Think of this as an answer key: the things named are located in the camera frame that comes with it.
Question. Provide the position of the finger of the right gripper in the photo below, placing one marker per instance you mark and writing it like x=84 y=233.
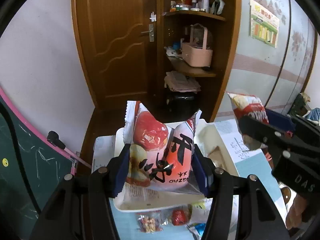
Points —
x=294 y=125
x=271 y=136

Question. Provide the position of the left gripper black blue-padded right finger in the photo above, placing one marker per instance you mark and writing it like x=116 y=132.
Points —
x=258 y=217

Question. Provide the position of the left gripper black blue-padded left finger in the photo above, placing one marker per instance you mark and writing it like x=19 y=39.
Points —
x=80 y=208

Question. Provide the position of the red white chips bag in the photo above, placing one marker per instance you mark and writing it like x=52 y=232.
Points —
x=248 y=105

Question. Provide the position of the red apple snack bag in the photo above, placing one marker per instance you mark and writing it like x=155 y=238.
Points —
x=160 y=156

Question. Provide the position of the blue white snack packet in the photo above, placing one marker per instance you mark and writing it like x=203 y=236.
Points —
x=197 y=230

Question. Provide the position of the person's hand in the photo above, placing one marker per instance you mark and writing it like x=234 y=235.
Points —
x=294 y=217

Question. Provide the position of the green snack packet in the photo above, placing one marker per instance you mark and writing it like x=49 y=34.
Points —
x=199 y=205

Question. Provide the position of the white plastic storage bin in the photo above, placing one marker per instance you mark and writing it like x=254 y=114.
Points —
x=209 y=139

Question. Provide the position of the small red snack packet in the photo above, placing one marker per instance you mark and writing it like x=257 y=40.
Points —
x=180 y=216

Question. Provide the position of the clear nut date packet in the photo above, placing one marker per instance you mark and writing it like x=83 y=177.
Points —
x=149 y=222

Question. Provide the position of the black clip on chalkboard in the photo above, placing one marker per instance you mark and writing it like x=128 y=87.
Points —
x=53 y=138

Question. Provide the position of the stack of papers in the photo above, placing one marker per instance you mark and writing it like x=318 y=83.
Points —
x=178 y=82

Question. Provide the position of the pink storage basket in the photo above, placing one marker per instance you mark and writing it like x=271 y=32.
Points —
x=197 y=56

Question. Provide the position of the wooden corner shelf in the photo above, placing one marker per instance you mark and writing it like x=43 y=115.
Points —
x=223 y=32

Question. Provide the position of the bottles on top shelf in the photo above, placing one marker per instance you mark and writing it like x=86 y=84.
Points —
x=215 y=8

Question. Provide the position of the brown wooden door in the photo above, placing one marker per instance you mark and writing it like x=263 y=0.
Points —
x=118 y=63

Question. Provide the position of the green chalkboard pink frame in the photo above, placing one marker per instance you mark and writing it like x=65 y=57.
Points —
x=27 y=185

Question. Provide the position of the colourful wall poster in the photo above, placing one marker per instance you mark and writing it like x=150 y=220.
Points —
x=264 y=24

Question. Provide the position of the silver door handle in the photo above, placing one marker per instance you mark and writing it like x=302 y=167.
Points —
x=150 y=32

